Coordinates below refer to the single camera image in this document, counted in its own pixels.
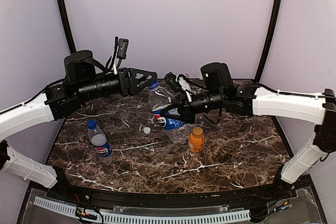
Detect blue label water bottle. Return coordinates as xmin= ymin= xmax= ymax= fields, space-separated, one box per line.
xmin=149 ymin=80 xmax=188 ymax=144

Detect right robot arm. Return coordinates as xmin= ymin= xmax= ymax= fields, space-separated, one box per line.
xmin=157 ymin=62 xmax=335 ymax=200

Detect orange juice bottle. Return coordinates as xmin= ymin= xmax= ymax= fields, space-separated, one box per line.
xmin=188 ymin=127 xmax=205 ymax=153

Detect white slotted cable duct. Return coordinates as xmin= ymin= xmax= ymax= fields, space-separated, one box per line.
xmin=33 ymin=196 xmax=250 ymax=224

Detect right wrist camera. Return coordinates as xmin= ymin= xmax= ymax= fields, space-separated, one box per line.
xmin=164 ymin=72 xmax=194 ymax=102

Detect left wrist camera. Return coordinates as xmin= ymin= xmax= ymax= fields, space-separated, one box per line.
xmin=106 ymin=36 xmax=129 ymax=74

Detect white bottle cap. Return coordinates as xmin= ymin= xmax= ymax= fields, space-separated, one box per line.
xmin=143 ymin=127 xmax=151 ymax=134

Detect black front rail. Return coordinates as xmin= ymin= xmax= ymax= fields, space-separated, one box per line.
xmin=48 ymin=184 xmax=290 ymax=209

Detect left black frame post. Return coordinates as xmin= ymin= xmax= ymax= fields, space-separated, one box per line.
xmin=57 ymin=0 xmax=76 ymax=53

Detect black frame post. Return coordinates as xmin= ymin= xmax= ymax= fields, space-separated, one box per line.
xmin=57 ymin=0 xmax=76 ymax=53
xmin=254 ymin=0 xmax=281 ymax=82

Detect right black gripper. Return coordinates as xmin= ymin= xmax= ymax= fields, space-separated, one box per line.
xmin=159 ymin=89 xmax=225 ymax=124

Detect right black frame post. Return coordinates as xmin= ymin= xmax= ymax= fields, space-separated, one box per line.
xmin=254 ymin=0 xmax=281 ymax=82

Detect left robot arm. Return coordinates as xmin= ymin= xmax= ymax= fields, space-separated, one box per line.
xmin=1 ymin=50 xmax=157 ymax=201

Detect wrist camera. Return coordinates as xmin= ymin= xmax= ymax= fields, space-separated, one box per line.
xmin=164 ymin=72 xmax=194 ymax=102
xmin=106 ymin=36 xmax=129 ymax=74

